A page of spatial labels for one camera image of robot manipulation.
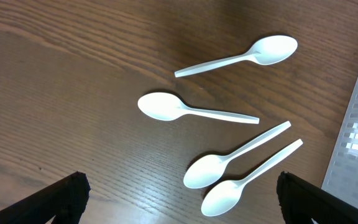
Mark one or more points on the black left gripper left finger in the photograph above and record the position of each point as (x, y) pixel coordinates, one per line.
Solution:
(62, 202)

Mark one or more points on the white plastic spoon top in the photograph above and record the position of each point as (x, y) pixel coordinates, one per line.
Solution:
(266, 51)

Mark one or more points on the white plastic spoon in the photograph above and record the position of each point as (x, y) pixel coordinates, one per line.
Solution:
(226, 194)
(266, 51)
(168, 107)
(210, 168)

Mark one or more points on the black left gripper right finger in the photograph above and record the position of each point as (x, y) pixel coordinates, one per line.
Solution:
(303, 203)

